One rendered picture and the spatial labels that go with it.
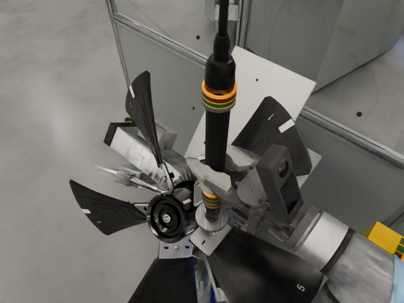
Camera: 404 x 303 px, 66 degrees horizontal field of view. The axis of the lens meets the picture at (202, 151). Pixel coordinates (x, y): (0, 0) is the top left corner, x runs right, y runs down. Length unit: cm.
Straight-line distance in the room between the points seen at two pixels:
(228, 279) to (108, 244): 144
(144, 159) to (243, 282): 47
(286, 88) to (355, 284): 56
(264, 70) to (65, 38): 310
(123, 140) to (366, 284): 78
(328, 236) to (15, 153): 253
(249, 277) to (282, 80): 51
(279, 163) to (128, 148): 68
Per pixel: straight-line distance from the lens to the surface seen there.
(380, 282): 47
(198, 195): 74
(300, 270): 77
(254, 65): 92
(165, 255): 83
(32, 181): 254
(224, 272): 74
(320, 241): 46
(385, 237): 102
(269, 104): 72
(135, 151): 99
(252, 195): 46
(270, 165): 39
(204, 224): 66
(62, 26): 404
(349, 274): 47
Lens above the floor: 189
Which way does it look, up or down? 53 degrees down
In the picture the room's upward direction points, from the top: straight up
